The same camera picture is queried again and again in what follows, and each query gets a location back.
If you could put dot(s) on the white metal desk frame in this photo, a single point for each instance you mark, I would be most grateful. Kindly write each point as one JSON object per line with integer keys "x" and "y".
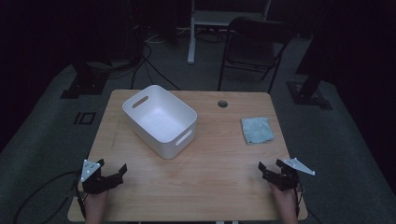
{"x": 191, "y": 37}

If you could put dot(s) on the person's right hand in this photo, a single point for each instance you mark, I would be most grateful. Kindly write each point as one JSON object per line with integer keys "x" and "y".
{"x": 286, "y": 202}

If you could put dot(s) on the round grey table grommet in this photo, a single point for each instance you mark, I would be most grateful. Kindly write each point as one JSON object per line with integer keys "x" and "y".
{"x": 222, "y": 104}

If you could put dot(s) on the white plastic basket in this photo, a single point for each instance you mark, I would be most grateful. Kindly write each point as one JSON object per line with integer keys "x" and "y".
{"x": 162, "y": 121}

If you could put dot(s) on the black folding chair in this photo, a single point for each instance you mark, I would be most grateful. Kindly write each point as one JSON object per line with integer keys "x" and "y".
{"x": 255, "y": 46}

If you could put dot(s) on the black stand base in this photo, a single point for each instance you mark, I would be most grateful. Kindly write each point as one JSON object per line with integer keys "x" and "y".
{"x": 84, "y": 84}
{"x": 308, "y": 95}

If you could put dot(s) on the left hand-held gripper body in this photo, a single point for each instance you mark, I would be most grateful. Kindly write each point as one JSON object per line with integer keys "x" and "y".
{"x": 91, "y": 183}

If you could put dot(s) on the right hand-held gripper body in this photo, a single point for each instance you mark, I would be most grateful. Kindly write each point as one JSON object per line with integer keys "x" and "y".
{"x": 285, "y": 182}

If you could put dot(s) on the light blue cloth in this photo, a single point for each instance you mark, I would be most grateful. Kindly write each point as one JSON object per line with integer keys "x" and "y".
{"x": 257, "y": 130}

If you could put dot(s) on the person's left hand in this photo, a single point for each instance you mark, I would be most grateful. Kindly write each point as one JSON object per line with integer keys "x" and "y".
{"x": 95, "y": 203}

